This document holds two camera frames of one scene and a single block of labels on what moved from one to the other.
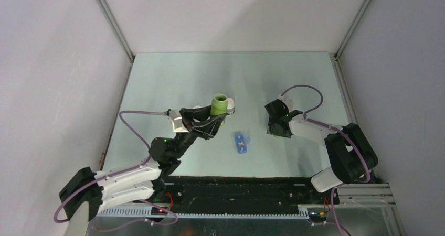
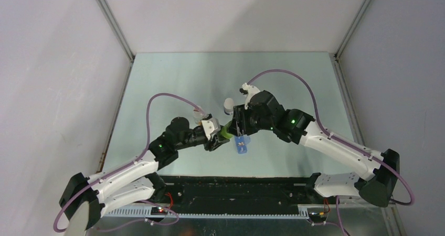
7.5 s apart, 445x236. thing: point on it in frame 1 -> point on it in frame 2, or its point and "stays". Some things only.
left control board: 156,211 stays
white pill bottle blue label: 231,106 stays
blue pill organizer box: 242,142 stays
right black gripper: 271,129 -> 239,122
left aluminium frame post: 110,18 stays
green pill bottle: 219,105 -> 224,131
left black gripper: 205,127 -> 216,141
